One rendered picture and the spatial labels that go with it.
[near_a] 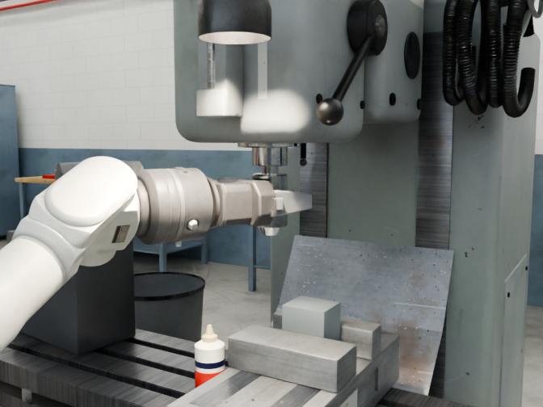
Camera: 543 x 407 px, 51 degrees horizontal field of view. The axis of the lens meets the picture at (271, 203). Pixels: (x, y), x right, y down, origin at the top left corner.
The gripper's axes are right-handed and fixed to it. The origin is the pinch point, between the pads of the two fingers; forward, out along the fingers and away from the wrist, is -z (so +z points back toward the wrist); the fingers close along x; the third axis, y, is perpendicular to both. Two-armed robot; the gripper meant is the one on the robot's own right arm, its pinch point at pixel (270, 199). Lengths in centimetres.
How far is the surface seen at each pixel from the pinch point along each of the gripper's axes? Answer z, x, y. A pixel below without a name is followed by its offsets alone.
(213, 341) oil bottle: 7.7, 1.8, 18.8
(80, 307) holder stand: 17.2, 30.1, 19.6
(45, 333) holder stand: 21, 39, 26
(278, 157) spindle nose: 0.3, -2.3, -5.5
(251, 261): -214, 346, 96
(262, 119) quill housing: 6.3, -7.8, -10.2
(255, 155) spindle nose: 2.4, -0.2, -5.8
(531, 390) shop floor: -232, 98, 123
